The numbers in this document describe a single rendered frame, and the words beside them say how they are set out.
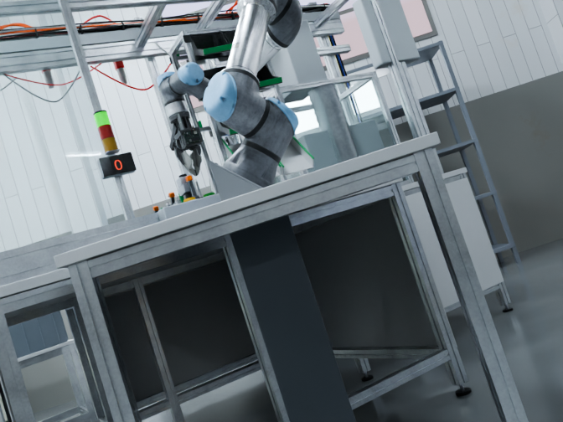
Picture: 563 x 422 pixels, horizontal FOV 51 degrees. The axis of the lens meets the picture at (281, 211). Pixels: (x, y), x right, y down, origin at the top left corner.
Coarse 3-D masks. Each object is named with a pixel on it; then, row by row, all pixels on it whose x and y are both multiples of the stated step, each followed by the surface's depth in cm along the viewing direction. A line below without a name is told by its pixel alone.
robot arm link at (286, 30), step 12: (288, 12) 176; (300, 12) 179; (276, 24) 179; (288, 24) 179; (300, 24) 182; (276, 36) 183; (288, 36) 183; (264, 48) 187; (276, 48) 187; (264, 60) 190
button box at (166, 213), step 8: (192, 200) 189; (200, 200) 190; (208, 200) 191; (216, 200) 192; (168, 208) 185; (176, 208) 186; (184, 208) 187; (192, 208) 188; (160, 216) 188; (168, 216) 184
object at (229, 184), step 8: (216, 168) 153; (224, 168) 153; (216, 176) 153; (224, 176) 153; (232, 176) 153; (240, 176) 153; (216, 184) 153; (224, 184) 153; (232, 184) 153; (240, 184) 153; (248, 184) 153; (256, 184) 153; (224, 192) 153; (232, 192) 153; (240, 192) 153; (248, 192) 153; (224, 200) 153
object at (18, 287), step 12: (396, 180) 226; (360, 192) 217; (324, 204) 215; (216, 252) 318; (180, 264) 317; (36, 276) 163; (48, 276) 164; (60, 276) 166; (132, 276) 282; (0, 288) 158; (12, 288) 160; (24, 288) 161; (36, 288) 166; (60, 300) 280; (12, 312) 250; (24, 312) 287
